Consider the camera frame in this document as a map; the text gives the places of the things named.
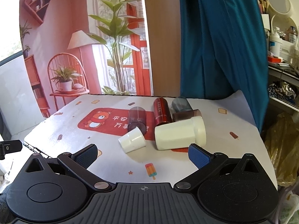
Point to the clear grey cup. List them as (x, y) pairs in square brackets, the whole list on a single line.
[(181, 104)]

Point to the orange box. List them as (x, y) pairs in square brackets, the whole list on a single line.
[(274, 59)]

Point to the yellow plastic bag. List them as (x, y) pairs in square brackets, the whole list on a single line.
[(282, 149)]

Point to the white pump bottle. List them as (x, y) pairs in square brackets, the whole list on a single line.
[(275, 43)]

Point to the red metallic cup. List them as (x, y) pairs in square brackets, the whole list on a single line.
[(161, 113)]

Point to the teal curtain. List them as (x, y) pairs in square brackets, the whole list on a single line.
[(217, 39)]

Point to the pile of shiny wrappers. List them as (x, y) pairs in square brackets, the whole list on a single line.
[(281, 91)]

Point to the printed bear table mat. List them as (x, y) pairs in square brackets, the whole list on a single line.
[(217, 130)]

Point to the clear brown cup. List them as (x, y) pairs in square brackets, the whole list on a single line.
[(185, 115)]

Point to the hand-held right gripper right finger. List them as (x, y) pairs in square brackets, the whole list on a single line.
[(199, 156)]

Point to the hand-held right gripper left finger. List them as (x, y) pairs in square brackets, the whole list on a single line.
[(87, 155)]

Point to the black clamp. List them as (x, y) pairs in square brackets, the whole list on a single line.
[(10, 147)]

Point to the small white cup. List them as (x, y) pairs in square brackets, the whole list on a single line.
[(131, 141)]

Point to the white plastic bag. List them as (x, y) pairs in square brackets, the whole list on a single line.
[(289, 205)]

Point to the round white mirror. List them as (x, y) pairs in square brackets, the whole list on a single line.
[(279, 2)]

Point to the wall poster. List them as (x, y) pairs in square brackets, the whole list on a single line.
[(70, 18)]

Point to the large white cup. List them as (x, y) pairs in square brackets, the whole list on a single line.
[(178, 133)]

